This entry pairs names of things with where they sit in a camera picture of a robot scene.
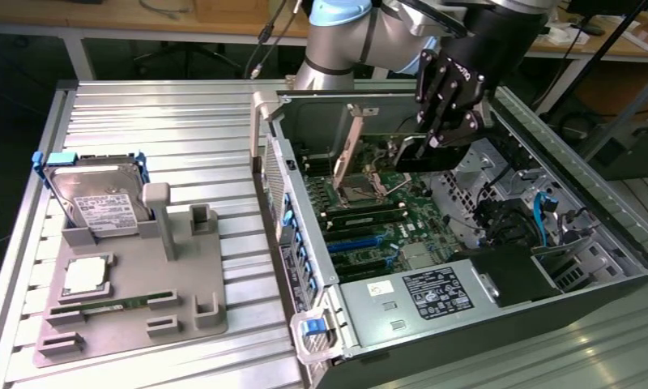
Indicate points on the black air shroud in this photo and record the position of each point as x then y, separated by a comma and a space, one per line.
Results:
506, 275

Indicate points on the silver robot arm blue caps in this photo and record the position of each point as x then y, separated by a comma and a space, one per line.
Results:
334, 48

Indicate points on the grey perforated drive cage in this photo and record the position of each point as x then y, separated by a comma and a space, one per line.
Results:
464, 186

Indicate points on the blue slot clip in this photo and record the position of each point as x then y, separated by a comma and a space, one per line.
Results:
301, 253
288, 217
296, 238
288, 200
310, 287
304, 267

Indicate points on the black monitor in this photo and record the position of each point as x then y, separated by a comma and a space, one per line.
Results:
609, 6

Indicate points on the CPU socket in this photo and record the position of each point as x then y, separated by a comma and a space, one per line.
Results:
358, 194

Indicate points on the grey disk bay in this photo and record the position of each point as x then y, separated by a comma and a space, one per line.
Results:
569, 271

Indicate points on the open black PC case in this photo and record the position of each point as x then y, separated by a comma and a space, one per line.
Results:
464, 360

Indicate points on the silver CPU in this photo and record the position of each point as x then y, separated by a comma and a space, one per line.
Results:
85, 277

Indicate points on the black RAM slot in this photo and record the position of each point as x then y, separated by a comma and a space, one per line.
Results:
320, 170
320, 164
318, 159

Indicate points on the blue expansion slot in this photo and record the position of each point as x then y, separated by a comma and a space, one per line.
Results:
353, 245

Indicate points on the silver chipset heat sink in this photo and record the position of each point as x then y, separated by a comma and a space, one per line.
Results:
416, 256

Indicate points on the black expansion slot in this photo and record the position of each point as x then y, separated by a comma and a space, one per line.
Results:
361, 269

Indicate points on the hard disk blue caddy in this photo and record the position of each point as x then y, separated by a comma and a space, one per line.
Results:
102, 202

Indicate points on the black labelled RAM stick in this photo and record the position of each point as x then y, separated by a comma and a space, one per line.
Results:
364, 220

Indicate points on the black computer mouse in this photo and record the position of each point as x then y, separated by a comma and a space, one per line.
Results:
593, 29

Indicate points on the aluminium profile frame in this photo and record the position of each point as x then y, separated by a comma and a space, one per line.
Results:
635, 105

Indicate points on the graphics card black cooler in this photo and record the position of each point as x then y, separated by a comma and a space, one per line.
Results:
432, 162

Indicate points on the black chair base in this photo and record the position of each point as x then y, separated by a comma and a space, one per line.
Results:
194, 52

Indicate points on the blue case latch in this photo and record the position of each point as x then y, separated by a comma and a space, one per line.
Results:
313, 327

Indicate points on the black intrusion switch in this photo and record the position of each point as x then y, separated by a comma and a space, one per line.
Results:
289, 165

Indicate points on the grey parts rack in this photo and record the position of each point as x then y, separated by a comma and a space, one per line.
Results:
134, 291

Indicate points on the black slanted pole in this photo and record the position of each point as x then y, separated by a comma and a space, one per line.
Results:
623, 32

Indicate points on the green RAM stick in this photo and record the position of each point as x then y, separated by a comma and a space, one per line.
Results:
134, 302

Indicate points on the grey power supply unit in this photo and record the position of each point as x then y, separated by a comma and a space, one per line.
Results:
382, 320

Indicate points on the black box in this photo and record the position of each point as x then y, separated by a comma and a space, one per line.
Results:
643, 154

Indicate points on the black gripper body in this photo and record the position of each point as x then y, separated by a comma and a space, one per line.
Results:
490, 40

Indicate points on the green motherboard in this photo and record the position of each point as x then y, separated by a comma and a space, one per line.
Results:
426, 219

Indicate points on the metal socket cover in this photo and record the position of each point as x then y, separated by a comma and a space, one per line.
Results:
396, 182

